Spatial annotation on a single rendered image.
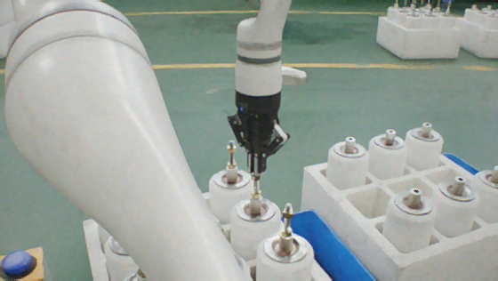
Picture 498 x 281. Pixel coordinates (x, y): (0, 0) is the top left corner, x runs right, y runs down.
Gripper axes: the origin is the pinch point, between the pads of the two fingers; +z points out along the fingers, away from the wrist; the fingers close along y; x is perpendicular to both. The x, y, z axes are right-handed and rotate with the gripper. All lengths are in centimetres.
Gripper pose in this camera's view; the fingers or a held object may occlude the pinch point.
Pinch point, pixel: (256, 163)
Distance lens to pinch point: 77.8
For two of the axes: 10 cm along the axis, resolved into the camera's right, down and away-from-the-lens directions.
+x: 7.1, -3.1, 6.3
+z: 0.0, 8.9, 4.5
